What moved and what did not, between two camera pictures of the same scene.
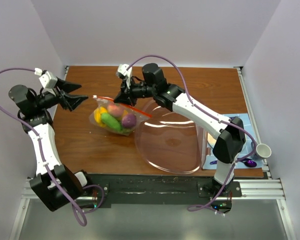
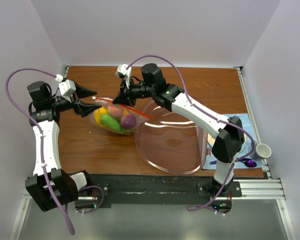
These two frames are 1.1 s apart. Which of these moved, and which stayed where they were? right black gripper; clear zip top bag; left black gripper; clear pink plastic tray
Moved: left black gripper
Stayed: clear pink plastic tray; right black gripper; clear zip top bag
